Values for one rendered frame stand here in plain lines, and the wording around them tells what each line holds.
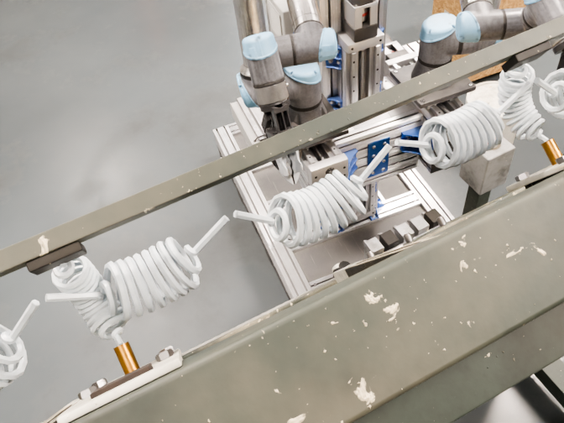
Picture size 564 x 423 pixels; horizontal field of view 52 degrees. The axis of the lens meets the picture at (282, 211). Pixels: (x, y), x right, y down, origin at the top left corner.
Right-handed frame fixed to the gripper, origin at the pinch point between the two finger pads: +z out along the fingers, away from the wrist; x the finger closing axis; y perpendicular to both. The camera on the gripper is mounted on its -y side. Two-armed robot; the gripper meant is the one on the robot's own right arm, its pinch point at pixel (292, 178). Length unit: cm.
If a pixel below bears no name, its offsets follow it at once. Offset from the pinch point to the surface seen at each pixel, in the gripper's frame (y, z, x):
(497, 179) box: -37, 39, 80
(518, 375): 82, 5, 3
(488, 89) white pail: -135, 37, 145
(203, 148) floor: -211, 39, -2
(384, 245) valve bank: -35, 47, 33
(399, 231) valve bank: -35, 44, 40
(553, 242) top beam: 93, -19, 1
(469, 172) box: -42, 35, 73
